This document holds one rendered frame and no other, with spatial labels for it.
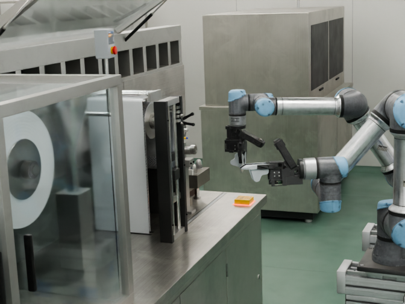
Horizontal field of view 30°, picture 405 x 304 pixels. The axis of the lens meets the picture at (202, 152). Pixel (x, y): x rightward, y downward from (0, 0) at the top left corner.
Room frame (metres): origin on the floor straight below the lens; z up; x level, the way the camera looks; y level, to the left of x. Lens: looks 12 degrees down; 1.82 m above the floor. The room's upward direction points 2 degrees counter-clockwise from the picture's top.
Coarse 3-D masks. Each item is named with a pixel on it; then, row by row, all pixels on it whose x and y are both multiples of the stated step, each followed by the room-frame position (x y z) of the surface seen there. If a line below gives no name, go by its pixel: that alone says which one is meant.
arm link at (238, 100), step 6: (234, 90) 3.18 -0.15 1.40; (240, 90) 3.18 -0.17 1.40; (228, 96) 3.20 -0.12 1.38; (234, 96) 3.17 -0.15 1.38; (240, 96) 3.17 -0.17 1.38; (246, 96) 3.18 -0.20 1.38; (228, 102) 3.20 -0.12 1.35; (234, 102) 3.17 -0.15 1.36; (240, 102) 3.17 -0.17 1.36; (246, 102) 3.17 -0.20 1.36; (228, 108) 3.20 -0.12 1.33; (234, 108) 3.17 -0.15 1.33; (240, 108) 3.17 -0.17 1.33; (246, 108) 3.17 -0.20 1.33; (234, 114) 3.17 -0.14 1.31; (240, 114) 3.17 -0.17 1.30
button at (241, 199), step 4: (240, 196) 3.22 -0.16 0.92; (244, 196) 3.22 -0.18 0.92; (248, 196) 3.22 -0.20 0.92; (252, 196) 3.21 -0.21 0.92; (236, 200) 3.17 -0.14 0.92; (240, 200) 3.16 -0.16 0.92; (244, 200) 3.16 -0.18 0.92; (248, 200) 3.15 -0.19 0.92; (252, 200) 3.19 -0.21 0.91; (248, 204) 3.15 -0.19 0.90
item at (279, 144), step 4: (276, 140) 2.49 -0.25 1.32; (280, 140) 2.48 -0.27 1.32; (276, 144) 2.48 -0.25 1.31; (280, 144) 2.48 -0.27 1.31; (284, 144) 2.49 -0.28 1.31; (280, 148) 2.48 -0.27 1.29; (284, 148) 2.48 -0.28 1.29; (280, 152) 2.48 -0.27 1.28; (284, 152) 2.48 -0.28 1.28; (288, 152) 2.48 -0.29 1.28; (284, 156) 2.48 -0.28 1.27; (288, 156) 2.48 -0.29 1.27; (288, 160) 2.47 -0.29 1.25; (292, 160) 2.47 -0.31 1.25; (288, 164) 2.47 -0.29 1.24; (292, 164) 2.47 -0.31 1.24; (296, 164) 2.47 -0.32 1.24; (292, 168) 2.47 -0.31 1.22
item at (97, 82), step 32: (32, 96) 1.73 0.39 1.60; (64, 96) 1.85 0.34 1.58; (0, 128) 1.60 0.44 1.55; (0, 160) 1.59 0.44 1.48; (0, 192) 1.58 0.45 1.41; (0, 224) 1.59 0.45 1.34; (128, 224) 2.14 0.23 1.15; (0, 256) 1.53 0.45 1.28; (32, 256) 1.64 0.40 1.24; (128, 256) 2.13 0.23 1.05; (0, 288) 1.53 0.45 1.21; (32, 288) 1.64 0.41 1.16; (128, 288) 2.12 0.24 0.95
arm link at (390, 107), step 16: (400, 96) 2.49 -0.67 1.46; (400, 112) 2.44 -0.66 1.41; (400, 128) 2.46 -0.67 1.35; (400, 144) 2.48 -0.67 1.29; (400, 160) 2.48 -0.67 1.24; (400, 176) 2.48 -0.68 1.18; (400, 192) 2.48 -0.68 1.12; (400, 208) 2.47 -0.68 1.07; (384, 224) 2.56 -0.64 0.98; (400, 224) 2.44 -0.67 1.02; (400, 240) 2.44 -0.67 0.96
